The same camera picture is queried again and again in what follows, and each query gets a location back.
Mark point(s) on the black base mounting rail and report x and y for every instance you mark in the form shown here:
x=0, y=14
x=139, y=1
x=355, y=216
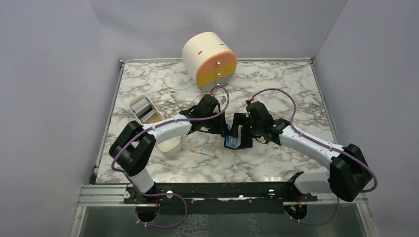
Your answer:
x=218, y=198

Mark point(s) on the orange capped syringe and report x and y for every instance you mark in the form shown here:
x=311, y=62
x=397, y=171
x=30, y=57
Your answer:
x=202, y=153

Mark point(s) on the black card holder wallet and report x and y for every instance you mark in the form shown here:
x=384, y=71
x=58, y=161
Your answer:
x=234, y=143

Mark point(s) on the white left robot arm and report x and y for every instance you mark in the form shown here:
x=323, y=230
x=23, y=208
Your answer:
x=133, y=147

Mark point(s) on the stack of cards in tray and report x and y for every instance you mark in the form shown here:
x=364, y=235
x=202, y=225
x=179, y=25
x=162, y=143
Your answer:
x=143, y=109

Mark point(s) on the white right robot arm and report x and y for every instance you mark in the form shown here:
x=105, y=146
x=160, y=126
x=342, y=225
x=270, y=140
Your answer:
x=346, y=172

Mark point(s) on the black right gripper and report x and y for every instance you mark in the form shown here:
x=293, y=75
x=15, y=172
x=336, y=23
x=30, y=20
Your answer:
x=242, y=118

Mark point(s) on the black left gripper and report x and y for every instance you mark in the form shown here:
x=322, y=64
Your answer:
x=222, y=127

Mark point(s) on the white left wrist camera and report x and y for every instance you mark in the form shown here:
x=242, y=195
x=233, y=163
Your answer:
x=224, y=101

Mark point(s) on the cream round drawer cabinet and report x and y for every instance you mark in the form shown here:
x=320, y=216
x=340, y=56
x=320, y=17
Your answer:
x=208, y=60

